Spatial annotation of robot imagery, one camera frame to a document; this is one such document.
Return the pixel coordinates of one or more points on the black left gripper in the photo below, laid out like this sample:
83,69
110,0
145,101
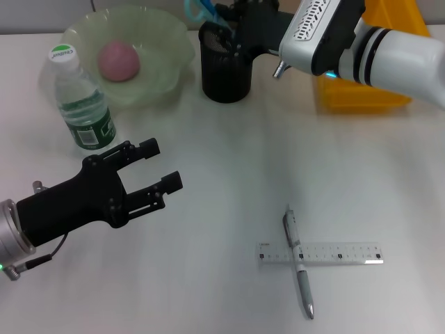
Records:
76,205

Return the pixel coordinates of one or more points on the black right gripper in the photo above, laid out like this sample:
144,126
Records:
264,31

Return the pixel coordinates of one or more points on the blue teal scissors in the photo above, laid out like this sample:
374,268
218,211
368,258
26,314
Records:
212,12

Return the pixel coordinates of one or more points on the clear green-label water bottle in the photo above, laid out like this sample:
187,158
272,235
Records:
87,118

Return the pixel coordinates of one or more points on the pink peach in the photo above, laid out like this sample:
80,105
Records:
118,61

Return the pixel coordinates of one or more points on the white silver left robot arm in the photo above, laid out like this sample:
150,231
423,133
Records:
10,229

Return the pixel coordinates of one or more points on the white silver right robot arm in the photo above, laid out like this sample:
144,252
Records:
410,59

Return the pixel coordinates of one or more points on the black mesh pen holder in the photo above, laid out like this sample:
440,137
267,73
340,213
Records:
226,80

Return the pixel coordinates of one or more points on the pale green glass fruit plate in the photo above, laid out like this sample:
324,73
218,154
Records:
156,69

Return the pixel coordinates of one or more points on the grey silver pen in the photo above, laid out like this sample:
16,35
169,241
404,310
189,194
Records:
300,275

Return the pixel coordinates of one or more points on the clear plastic ruler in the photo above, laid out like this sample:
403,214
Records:
330,255

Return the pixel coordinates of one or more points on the silver connector stub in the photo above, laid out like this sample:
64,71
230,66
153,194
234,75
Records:
40,187

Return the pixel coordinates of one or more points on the yellow plastic bin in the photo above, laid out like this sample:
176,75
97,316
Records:
347,97

